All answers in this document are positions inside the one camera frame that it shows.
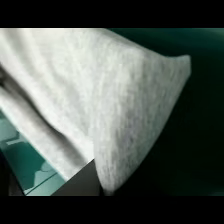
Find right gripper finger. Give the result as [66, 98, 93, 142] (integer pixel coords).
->
[52, 158, 104, 197]

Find grey T-shirt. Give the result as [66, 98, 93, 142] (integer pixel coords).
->
[0, 27, 193, 197]

